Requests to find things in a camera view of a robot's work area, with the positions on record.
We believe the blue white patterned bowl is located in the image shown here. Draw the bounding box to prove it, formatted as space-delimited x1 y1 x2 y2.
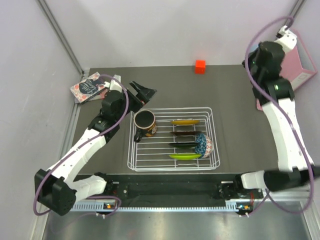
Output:
194 133 213 158

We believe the yellow patterned plate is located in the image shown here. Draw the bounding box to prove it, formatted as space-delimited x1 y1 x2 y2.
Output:
171 119 200 126

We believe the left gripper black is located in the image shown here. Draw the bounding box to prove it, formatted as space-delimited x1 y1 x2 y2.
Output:
115 80 157 122

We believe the orange cube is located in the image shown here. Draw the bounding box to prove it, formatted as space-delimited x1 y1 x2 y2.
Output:
194 59 206 75

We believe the pink ring binder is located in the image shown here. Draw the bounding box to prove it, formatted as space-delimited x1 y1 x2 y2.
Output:
256 27 318 111

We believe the white wire dish rack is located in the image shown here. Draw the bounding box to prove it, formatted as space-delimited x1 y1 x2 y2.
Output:
127 107 220 172

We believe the aluminium frame post left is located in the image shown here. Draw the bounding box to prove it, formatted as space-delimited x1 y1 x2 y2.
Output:
36 0 84 76

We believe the lime green plate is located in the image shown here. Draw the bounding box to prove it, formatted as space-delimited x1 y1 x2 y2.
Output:
168 153 202 161

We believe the red floral plate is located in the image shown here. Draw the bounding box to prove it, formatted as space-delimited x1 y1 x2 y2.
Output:
170 131 202 137

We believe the pink book underneath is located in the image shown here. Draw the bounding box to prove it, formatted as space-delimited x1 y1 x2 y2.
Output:
89 88 109 101

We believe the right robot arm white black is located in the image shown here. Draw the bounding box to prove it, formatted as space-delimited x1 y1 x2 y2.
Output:
233 26 320 198

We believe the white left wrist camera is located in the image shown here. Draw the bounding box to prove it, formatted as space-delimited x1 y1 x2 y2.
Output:
104 75 123 92

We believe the black plate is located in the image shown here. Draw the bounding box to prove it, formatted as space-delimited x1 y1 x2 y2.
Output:
168 141 199 149

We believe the aluminium frame post right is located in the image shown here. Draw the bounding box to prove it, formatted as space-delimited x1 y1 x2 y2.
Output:
288 0 307 19

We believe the aluminium frame post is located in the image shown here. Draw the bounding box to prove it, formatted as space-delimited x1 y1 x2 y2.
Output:
36 0 84 76
288 0 307 19

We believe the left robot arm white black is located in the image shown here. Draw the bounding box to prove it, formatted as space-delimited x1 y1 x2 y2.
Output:
33 79 157 216

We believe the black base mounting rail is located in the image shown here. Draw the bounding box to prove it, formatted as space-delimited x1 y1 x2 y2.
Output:
74 172 266 208

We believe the Little Women book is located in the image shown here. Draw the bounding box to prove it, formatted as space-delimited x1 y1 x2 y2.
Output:
70 72 107 104

